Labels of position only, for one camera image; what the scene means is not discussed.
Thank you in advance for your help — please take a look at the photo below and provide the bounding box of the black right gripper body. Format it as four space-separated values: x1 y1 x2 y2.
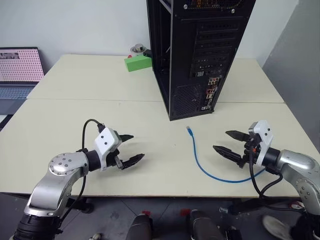
239 134 262 170

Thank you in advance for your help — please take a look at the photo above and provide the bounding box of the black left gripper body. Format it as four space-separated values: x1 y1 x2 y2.
104 130 126 171

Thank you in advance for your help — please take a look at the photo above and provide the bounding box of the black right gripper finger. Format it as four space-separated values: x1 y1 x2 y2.
225 129 251 143
212 145 244 166

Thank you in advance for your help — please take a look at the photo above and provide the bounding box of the black table foot bar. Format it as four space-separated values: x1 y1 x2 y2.
229 198 302 216
67 196 95 214

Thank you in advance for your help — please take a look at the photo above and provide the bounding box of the dark rounded shape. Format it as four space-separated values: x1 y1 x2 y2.
187 209 226 240
124 212 154 240

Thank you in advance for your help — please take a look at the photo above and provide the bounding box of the green box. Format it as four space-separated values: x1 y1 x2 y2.
124 55 153 73

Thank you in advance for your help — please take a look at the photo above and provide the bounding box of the white shoe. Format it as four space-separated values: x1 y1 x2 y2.
262 215 294 240

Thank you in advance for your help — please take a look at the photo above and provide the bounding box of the silver tape roll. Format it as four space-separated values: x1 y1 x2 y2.
130 43 148 58

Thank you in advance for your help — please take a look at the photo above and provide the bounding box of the black computer tower case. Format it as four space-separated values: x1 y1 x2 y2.
146 0 257 122

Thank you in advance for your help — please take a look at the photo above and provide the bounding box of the grey laptop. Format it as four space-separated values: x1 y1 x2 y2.
0 46 46 116

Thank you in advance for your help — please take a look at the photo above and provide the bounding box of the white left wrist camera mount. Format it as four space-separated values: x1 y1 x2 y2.
94 127 124 172

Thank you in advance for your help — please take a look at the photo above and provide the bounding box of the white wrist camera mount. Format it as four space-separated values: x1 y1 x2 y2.
94 127 124 172
247 119 275 167

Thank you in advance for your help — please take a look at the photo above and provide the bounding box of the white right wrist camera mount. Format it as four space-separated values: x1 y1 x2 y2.
247 119 275 167

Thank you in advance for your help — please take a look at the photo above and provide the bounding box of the blue ethernet cable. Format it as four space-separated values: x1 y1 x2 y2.
185 126 267 183

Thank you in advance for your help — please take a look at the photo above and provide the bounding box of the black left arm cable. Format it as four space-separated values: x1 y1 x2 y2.
58 119 105 233

